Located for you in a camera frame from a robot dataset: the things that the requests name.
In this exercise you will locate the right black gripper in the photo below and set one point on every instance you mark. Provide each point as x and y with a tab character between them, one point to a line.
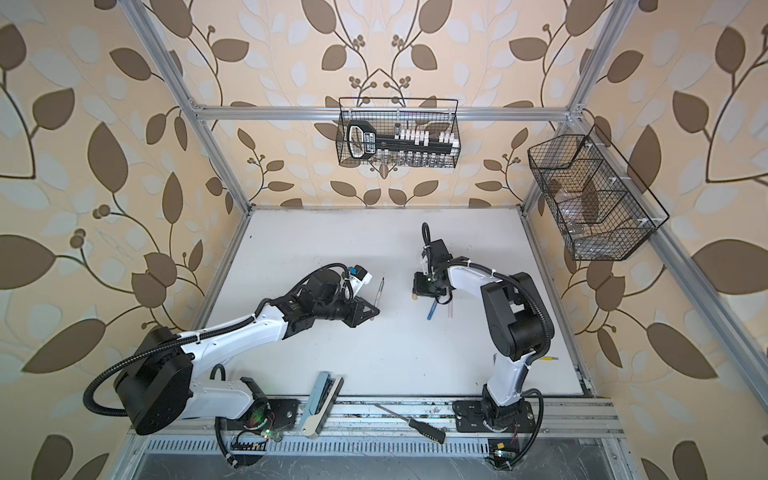
419	288

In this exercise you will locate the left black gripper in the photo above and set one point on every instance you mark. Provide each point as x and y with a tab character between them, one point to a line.
359	313

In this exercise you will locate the blue pen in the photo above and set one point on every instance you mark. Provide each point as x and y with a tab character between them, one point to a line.
432	310

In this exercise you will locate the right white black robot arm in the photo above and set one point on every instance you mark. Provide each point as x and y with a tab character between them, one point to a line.
518	323

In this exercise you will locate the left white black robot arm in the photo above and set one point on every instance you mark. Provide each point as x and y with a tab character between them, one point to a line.
167	378

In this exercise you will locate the light blue stapler tool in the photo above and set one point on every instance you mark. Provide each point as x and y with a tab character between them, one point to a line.
319	404

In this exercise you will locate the black socket tool set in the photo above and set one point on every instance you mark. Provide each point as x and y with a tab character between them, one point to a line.
364	142

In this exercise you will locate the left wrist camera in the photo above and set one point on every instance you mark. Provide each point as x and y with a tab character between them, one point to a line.
357	278

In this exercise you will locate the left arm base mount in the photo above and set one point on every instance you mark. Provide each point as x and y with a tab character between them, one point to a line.
244	441

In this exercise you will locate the black handled screwdriver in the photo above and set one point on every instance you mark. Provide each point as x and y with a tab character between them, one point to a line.
422	428

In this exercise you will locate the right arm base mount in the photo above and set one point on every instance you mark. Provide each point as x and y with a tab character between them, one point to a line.
520	423

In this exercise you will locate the center black wire basket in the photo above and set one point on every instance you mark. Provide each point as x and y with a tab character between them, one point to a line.
432	113

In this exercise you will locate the black wire basket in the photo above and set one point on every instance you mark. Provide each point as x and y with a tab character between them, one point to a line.
432	113
602	207

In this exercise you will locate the right black wire basket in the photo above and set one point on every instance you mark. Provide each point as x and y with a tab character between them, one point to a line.
602	207

